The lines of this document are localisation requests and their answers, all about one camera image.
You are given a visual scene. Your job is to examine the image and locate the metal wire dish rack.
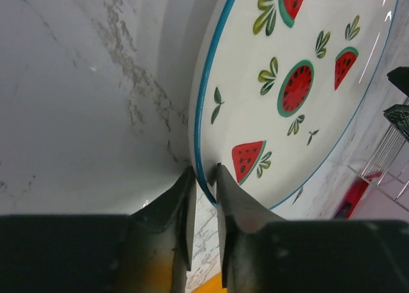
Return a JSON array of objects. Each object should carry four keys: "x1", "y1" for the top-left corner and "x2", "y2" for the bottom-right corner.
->
[{"x1": 347, "y1": 123, "x2": 408, "y2": 211}]

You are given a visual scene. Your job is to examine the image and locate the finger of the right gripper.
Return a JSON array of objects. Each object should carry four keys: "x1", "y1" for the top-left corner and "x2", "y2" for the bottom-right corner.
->
[
  {"x1": 383, "y1": 104, "x2": 408, "y2": 132},
  {"x1": 387, "y1": 67, "x2": 409, "y2": 97}
]

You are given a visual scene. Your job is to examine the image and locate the orange translucent plastic sheet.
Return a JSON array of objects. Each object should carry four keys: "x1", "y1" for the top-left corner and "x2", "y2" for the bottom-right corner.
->
[{"x1": 185, "y1": 273, "x2": 227, "y2": 293}]

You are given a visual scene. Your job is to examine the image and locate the white watermelon pattern plate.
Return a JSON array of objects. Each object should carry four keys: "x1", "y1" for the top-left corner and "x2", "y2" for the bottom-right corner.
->
[{"x1": 189, "y1": 0, "x2": 401, "y2": 209}]

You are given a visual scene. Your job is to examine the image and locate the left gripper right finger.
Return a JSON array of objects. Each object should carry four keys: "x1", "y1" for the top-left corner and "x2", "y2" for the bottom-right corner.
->
[{"x1": 215, "y1": 164, "x2": 408, "y2": 292}]

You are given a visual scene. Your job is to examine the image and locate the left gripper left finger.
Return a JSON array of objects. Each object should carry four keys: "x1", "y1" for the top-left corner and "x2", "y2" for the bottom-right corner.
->
[{"x1": 1, "y1": 167, "x2": 196, "y2": 292}]

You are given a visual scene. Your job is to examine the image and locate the red translucent plastic sheet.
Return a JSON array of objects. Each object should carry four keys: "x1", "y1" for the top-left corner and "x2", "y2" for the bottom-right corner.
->
[{"x1": 332, "y1": 171, "x2": 381, "y2": 219}]

